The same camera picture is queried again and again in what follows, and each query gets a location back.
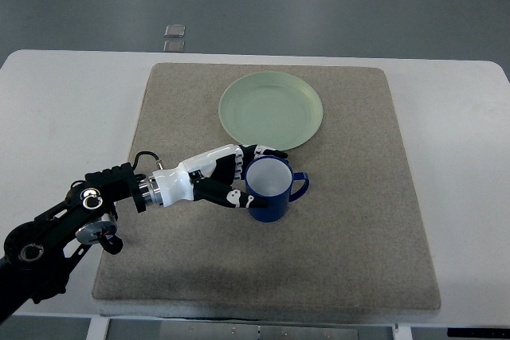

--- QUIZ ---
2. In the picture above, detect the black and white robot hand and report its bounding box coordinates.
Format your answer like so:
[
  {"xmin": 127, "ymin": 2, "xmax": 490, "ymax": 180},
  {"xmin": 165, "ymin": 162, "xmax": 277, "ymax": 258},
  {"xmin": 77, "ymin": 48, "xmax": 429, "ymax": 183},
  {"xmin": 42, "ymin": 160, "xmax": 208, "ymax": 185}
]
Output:
[{"xmin": 139, "ymin": 144, "xmax": 288, "ymax": 208}]

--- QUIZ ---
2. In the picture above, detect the blue enamel mug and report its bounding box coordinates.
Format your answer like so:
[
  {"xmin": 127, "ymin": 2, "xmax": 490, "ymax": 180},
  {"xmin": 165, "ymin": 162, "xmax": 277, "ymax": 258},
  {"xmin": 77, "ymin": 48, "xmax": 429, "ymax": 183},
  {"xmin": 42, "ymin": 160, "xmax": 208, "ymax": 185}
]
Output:
[{"xmin": 245, "ymin": 156, "xmax": 310, "ymax": 223}]

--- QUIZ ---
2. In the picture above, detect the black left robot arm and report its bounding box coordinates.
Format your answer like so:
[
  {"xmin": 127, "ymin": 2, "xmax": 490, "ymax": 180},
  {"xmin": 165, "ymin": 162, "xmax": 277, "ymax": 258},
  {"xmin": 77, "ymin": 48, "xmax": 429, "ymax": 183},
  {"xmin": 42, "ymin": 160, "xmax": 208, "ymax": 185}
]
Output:
[{"xmin": 1, "ymin": 162, "xmax": 147, "ymax": 321}]

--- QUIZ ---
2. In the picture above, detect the light green plate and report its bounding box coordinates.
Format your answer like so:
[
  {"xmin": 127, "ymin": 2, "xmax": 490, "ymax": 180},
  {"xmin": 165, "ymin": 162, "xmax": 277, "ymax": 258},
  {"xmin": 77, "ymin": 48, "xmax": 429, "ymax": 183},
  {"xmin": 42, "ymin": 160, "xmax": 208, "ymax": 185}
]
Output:
[{"xmin": 218, "ymin": 71, "xmax": 324, "ymax": 151}]

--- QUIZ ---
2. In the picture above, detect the lower floor outlet cover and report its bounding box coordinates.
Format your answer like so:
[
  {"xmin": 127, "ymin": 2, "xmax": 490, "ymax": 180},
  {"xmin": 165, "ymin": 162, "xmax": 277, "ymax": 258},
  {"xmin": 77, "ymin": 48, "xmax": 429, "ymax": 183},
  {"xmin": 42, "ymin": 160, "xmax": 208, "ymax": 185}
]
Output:
[{"xmin": 163, "ymin": 40, "xmax": 185, "ymax": 53}]

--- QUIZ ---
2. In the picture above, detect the floor outlet cover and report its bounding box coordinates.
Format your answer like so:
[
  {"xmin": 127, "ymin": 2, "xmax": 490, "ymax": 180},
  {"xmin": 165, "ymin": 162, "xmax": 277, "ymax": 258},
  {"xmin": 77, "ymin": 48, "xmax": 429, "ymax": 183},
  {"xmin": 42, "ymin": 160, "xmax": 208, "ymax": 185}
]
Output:
[
  {"xmin": 163, "ymin": 40, "xmax": 185, "ymax": 53},
  {"xmin": 164, "ymin": 25, "xmax": 186, "ymax": 38}
]

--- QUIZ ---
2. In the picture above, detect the upper floor outlet cover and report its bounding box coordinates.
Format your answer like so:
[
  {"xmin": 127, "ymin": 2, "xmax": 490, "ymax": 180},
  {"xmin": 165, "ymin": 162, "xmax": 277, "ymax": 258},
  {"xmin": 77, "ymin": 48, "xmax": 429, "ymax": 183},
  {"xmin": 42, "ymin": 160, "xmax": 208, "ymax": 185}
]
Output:
[{"xmin": 164, "ymin": 25, "xmax": 186, "ymax": 38}]

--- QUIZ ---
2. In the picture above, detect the beige felt mat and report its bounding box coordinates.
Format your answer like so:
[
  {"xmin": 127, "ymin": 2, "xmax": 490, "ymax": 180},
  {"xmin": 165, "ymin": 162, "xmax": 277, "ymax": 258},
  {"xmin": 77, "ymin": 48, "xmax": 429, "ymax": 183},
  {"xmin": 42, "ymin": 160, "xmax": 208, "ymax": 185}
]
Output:
[{"xmin": 92, "ymin": 66, "xmax": 441, "ymax": 320}]

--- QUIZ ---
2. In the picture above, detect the metal table frame bar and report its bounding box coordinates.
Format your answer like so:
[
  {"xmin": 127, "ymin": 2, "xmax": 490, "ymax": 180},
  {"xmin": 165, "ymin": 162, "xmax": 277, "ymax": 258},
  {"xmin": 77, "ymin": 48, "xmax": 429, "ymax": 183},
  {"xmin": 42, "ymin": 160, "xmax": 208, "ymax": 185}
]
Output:
[{"xmin": 159, "ymin": 322, "xmax": 359, "ymax": 340}]

